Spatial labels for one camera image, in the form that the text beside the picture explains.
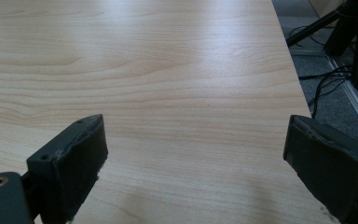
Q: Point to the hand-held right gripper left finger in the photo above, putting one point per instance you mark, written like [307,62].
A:
[70,165]

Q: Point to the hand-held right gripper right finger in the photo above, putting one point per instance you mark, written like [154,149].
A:
[329,165]

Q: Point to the black metal stand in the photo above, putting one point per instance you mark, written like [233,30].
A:
[351,34]

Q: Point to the metal floor rail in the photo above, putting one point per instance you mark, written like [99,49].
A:
[355,96]

